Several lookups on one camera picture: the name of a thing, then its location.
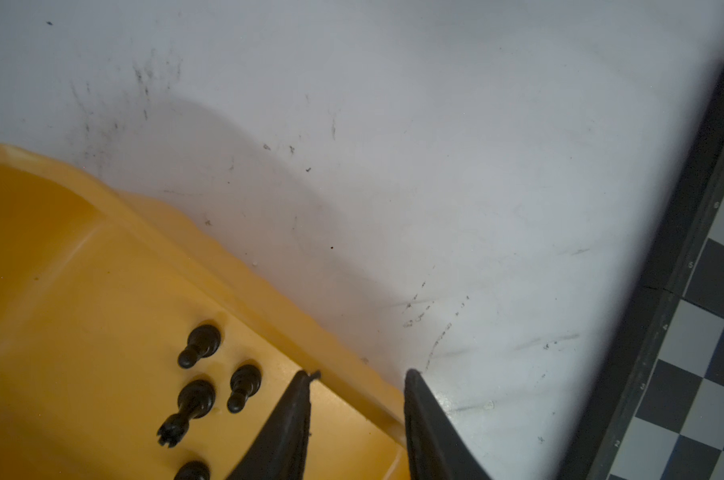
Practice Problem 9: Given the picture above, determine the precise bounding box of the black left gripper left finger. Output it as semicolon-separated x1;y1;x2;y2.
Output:
227;370;320;480

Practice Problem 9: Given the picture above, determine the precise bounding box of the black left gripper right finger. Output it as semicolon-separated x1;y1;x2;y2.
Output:
404;369;491;480

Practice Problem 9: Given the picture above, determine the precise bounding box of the black pawn piece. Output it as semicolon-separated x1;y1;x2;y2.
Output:
177;324;222;369
174;460;211;480
227;364;262;414

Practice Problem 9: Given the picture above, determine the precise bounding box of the black rook piece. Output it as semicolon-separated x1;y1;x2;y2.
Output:
157;379;216;448

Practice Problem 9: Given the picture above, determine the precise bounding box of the yellow plastic tray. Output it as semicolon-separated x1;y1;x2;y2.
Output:
0;144;409;479

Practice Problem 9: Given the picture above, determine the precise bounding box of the black and silver chessboard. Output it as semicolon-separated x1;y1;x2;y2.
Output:
557;67;724;479

